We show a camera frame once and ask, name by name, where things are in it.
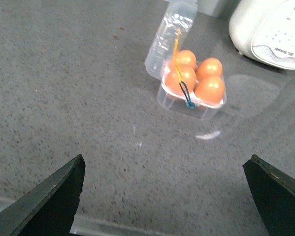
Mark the brown egg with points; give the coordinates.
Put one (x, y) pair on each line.
(188, 76)
(209, 67)
(210, 90)
(184, 58)

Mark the blue rubber band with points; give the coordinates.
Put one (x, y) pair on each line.
(186, 93)

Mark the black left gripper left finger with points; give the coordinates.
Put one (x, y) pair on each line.
(50, 207)

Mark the white soy milk maker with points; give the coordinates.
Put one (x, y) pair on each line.
(264, 30)

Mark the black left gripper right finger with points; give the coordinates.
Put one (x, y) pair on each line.
(273, 192)

